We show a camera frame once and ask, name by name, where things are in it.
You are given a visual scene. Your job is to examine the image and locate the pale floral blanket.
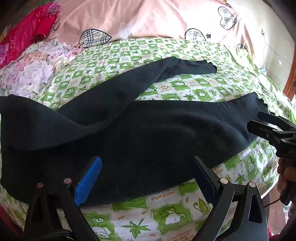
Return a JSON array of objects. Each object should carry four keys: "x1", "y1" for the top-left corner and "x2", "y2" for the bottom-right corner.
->
[{"x1": 0, "y1": 39, "x2": 84, "y2": 98}]

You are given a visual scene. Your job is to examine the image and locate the red floral quilt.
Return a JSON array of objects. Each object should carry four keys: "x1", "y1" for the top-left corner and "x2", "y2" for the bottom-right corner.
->
[{"x1": 0, "y1": 2, "x2": 60, "y2": 69}]

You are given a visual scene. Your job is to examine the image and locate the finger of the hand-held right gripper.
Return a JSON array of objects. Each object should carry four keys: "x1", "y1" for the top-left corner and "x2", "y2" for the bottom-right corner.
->
[
  {"x1": 247, "y1": 120, "x2": 284, "y2": 147},
  {"x1": 257, "y1": 111, "x2": 296, "y2": 133}
]

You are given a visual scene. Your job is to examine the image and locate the green checkered bed sheet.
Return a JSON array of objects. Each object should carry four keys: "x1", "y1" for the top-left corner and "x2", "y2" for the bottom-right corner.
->
[{"x1": 0, "y1": 37, "x2": 296, "y2": 241}]

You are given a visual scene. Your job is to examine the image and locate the wooden bed frame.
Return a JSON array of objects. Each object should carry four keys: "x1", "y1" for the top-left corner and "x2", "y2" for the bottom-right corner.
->
[{"x1": 283, "y1": 78, "x2": 296, "y2": 103}]

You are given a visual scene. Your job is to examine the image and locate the white wall cable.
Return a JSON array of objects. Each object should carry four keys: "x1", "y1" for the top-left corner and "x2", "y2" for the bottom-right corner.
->
[{"x1": 261, "y1": 29, "x2": 270, "y2": 71}]

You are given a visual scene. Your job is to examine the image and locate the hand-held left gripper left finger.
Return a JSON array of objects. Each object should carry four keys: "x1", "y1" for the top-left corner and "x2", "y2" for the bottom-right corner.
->
[{"x1": 24, "y1": 156, "x2": 103, "y2": 241}]

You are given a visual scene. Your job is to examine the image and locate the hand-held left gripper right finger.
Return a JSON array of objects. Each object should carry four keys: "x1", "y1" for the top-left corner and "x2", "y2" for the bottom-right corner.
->
[{"x1": 193, "y1": 156, "x2": 269, "y2": 241}]

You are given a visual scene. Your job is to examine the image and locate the person's right hand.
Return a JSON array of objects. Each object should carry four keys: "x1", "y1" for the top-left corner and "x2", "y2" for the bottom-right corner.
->
[{"x1": 277, "y1": 158, "x2": 296, "y2": 202}]

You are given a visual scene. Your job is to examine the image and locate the black pants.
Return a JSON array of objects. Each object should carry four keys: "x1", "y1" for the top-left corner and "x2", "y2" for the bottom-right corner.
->
[{"x1": 0, "y1": 57, "x2": 274, "y2": 205}]

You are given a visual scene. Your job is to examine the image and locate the pink quilt with plaid hearts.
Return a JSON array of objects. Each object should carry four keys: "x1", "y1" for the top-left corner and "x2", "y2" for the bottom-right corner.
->
[{"x1": 42, "y1": 0, "x2": 266, "y2": 70}]

